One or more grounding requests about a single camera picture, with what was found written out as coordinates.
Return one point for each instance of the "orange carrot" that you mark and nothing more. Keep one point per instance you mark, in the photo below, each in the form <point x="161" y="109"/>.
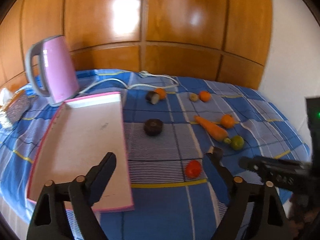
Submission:
<point x="216" y="132"/>

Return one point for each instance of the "orange mandarin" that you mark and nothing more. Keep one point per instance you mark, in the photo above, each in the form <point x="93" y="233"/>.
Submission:
<point x="227" y="121"/>
<point x="161" y="92"/>
<point x="204" y="96"/>

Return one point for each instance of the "pink electric kettle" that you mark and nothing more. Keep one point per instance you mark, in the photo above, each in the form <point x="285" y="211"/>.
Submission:
<point x="56" y="69"/>

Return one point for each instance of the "blue plaid bed cover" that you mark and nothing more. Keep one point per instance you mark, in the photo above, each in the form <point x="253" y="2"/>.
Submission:
<point x="168" y="205"/>

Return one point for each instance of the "orange mandarin beside kiwi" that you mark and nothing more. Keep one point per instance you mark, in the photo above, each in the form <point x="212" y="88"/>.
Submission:
<point x="204" y="96"/>

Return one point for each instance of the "brown kiwi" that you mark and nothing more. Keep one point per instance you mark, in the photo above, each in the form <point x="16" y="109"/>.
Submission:
<point x="193" y="97"/>

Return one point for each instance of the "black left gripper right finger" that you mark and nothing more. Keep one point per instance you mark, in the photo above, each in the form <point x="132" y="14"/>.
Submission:
<point x="267" y="220"/>

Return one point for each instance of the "wooden wardrobe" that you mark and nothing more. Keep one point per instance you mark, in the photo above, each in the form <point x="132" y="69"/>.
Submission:
<point x="219" y="40"/>

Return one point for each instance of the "pink white tray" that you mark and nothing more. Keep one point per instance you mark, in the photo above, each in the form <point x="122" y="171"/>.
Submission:
<point x="81" y="133"/>

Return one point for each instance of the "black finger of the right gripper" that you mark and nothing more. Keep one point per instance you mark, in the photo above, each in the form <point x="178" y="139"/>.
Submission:
<point x="268" y="168"/>

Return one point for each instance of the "red tomato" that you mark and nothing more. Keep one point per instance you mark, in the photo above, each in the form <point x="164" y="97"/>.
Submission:
<point x="193" y="169"/>

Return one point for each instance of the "dark sushi roll piece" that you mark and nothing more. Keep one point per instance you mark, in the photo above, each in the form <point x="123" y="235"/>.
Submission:
<point x="152" y="97"/>

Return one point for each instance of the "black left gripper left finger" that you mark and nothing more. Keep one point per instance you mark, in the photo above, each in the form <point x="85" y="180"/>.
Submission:
<point x="49" y="220"/>

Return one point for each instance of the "green lime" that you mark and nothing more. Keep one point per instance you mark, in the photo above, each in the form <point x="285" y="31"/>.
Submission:
<point x="237" y="143"/>

